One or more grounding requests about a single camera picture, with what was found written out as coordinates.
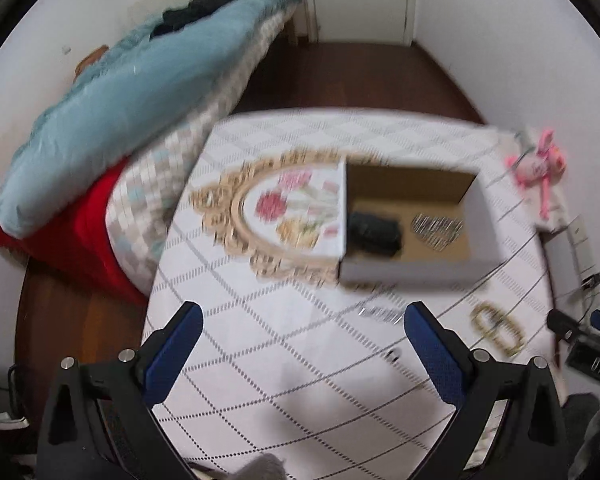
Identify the pink panther plush toy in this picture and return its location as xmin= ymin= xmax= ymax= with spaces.
xmin=505 ymin=129 xmax=567 ymax=222

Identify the black smartwatch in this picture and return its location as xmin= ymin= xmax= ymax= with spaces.
xmin=347 ymin=211 xmax=403 ymax=257

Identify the white power strip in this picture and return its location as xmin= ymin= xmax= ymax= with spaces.
xmin=541 ymin=216 xmax=600 ymax=297

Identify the white patterned tablecloth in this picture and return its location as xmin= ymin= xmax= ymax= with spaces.
xmin=145 ymin=110 xmax=555 ymax=479

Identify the checkered bed sheet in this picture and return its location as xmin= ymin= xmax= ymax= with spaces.
xmin=105 ymin=3 xmax=297 ymax=296

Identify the gold bead bracelet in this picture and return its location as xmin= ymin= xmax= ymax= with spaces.
xmin=469 ymin=301 xmax=528 ymax=359

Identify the black clothing on bed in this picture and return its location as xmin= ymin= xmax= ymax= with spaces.
xmin=149 ymin=0 xmax=234 ymax=40

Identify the silver chain bracelet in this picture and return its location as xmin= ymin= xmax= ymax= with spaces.
xmin=356 ymin=303 xmax=406 ymax=326

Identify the white cardboard box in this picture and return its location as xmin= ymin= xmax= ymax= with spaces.
xmin=338 ymin=160 xmax=505 ymax=288

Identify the red blanket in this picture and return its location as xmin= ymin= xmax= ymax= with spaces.
xmin=0 ymin=159 xmax=147 ymax=306

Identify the light blue quilt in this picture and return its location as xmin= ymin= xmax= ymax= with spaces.
xmin=0 ymin=0 xmax=302 ymax=240

